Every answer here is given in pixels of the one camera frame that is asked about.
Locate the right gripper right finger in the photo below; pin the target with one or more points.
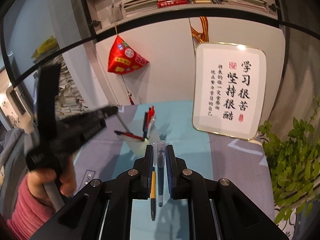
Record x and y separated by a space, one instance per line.
217 209

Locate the dark blue clear pen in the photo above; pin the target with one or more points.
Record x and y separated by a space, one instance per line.
159 155

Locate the green potted plant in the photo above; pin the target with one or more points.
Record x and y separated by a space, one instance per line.
294 165

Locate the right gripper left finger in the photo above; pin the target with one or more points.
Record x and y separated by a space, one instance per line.
102 210

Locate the framed calligraphy sign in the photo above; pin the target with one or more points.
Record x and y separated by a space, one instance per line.
230 83

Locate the red book on shelf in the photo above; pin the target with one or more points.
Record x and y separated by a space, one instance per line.
171 3

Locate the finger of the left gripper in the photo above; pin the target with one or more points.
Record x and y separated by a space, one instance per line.
101 113

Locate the person left hand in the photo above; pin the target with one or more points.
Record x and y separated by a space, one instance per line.
37 178

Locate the white pen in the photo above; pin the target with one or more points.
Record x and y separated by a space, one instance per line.
123 123

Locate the frosted plastic pen cup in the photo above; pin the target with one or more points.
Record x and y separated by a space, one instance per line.
138 148

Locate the red black pen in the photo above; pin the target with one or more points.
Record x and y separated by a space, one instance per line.
126 136

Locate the gold medal with ribbon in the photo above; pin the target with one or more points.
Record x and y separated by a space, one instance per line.
199 28

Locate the stack of papers on floor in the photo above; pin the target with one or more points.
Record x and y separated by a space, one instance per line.
69 101

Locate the red pyramid hanging ornament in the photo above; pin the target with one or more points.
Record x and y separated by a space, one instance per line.
123 59

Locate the yellow black pen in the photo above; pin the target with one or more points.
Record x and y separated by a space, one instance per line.
153 195

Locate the pink sleeve forearm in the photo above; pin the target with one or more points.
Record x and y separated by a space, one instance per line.
29 214

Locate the red pen with clear grip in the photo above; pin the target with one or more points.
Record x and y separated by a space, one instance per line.
151 115

